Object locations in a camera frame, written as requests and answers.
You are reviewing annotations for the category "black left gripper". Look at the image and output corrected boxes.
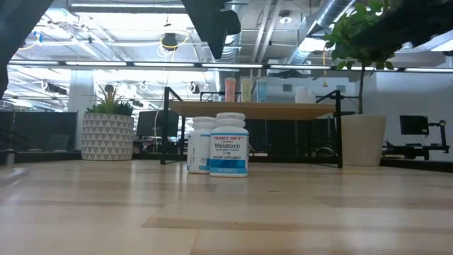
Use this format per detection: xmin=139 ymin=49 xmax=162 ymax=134
xmin=180 ymin=0 xmax=242 ymax=60

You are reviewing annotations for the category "frosted clear bottle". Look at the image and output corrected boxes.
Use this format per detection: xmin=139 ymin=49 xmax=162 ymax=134
xmin=295 ymin=86 xmax=309 ymax=104

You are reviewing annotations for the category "white melatonin bottle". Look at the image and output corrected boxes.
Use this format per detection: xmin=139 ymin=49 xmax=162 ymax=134
xmin=186 ymin=116 xmax=217 ymax=175
xmin=209 ymin=112 xmax=250 ymax=179

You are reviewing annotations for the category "wooden shelf with black legs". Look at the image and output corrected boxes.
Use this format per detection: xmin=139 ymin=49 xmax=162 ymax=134
xmin=159 ymin=86 xmax=344 ymax=169

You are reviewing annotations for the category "black overhead rig bar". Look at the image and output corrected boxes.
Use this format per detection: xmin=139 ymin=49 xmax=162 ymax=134
xmin=0 ymin=59 xmax=453 ymax=74

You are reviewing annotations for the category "black background monitor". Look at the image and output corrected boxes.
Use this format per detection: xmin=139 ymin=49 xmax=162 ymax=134
xmin=136 ymin=109 xmax=180 ymax=140

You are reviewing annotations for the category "succulent in patterned white pot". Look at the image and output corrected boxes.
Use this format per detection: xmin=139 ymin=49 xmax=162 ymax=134
xmin=80 ymin=84 xmax=135 ymax=162

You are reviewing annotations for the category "leafy plant in white pot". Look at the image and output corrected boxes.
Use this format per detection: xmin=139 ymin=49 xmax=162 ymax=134
xmin=322 ymin=0 xmax=418 ymax=168

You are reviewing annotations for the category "dark office partition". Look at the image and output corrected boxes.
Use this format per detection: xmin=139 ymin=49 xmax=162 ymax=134
xmin=0 ymin=109 xmax=79 ymax=152

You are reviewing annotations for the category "black monitor on stand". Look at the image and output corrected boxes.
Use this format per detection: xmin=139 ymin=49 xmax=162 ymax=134
xmin=398 ymin=114 xmax=451 ymax=161

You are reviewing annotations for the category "black overhead camera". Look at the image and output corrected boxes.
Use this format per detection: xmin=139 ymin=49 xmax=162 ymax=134
xmin=161 ymin=31 xmax=180 ymax=52

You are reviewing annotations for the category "silver ceiling duct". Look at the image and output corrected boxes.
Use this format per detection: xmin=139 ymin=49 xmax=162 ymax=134
xmin=286 ymin=0 xmax=357 ymax=64

